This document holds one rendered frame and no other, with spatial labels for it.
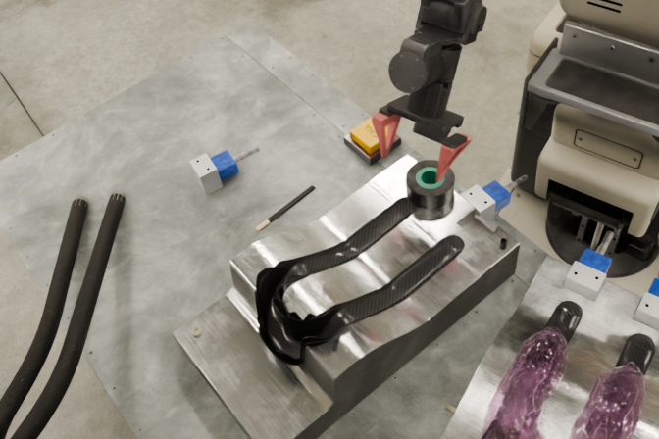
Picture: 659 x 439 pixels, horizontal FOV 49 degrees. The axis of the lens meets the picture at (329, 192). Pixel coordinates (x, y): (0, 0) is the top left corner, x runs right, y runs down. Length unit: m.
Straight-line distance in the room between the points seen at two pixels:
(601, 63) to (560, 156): 0.25
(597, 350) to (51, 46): 2.64
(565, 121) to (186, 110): 0.76
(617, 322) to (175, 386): 0.68
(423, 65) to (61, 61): 2.38
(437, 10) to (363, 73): 1.76
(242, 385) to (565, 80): 0.68
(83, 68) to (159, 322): 1.97
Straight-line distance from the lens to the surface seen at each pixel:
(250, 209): 1.36
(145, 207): 1.43
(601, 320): 1.17
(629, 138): 1.36
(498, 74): 2.76
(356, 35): 2.94
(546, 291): 1.18
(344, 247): 1.19
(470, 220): 1.23
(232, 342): 1.15
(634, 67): 1.23
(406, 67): 0.99
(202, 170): 1.37
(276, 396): 1.10
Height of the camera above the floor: 1.86
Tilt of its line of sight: 51 degrees down
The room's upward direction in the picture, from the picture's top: 9 degrees counter-clockwise
